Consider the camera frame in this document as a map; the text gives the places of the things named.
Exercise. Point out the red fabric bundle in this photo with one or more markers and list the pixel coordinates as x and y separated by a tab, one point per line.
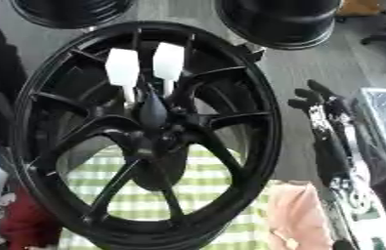
27	224

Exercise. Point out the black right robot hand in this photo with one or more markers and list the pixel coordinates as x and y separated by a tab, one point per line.
333	146

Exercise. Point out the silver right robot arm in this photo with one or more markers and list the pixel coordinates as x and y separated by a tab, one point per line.
361	211

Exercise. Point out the tan cardboard box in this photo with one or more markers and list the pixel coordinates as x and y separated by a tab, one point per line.
360	7

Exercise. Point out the white pin with narrow head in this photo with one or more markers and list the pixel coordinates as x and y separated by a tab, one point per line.
168	62

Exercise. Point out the black round rim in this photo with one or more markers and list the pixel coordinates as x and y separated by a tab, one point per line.
281	22
70	11

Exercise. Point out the black spoked wheel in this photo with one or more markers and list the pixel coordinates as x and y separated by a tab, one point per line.
241	97

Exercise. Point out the pink cloth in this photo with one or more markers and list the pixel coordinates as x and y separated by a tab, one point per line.
298	218

